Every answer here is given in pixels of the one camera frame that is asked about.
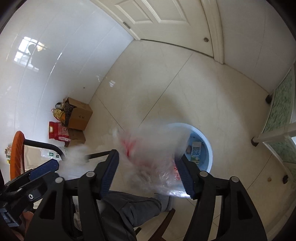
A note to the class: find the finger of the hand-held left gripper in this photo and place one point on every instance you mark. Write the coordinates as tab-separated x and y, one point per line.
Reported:
44	169

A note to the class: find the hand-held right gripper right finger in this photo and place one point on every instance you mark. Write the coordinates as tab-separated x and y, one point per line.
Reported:
185	178

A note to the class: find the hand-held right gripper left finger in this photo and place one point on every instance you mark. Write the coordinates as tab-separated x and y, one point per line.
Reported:
109	171

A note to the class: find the white plastic bag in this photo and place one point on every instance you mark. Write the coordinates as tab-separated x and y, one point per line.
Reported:
75	160

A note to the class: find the blue round bin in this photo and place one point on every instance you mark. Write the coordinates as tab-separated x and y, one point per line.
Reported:
208	150

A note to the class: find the clear plastic bag red print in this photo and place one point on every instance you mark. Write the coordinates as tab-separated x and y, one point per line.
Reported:
148	166

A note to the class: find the blue white milk carton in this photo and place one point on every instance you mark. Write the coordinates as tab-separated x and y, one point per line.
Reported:
196	151

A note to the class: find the orange round table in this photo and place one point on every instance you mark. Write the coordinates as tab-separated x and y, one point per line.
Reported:
17	153

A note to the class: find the red rice bag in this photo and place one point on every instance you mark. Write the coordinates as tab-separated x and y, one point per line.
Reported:
56	131

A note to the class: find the person's leg grey trousers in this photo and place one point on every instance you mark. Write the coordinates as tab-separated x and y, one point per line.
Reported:
129	210

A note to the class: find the brown wooden chair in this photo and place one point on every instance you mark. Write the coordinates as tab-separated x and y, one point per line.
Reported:
165	220

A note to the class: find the small cardboard box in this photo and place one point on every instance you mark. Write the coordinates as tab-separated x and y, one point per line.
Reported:
77	136

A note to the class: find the yellow cooking oil bottle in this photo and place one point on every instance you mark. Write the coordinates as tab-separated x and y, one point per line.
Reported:
59	115

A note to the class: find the large cardboard box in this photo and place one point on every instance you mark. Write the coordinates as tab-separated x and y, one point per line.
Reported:
79	117

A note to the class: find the green patterned glass table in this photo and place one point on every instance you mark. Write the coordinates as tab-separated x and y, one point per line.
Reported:
281	102

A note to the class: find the white panel door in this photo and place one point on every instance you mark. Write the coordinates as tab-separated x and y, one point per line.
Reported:
148	14

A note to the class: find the black metal chair frame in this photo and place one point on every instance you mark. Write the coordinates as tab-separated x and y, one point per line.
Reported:
44	144

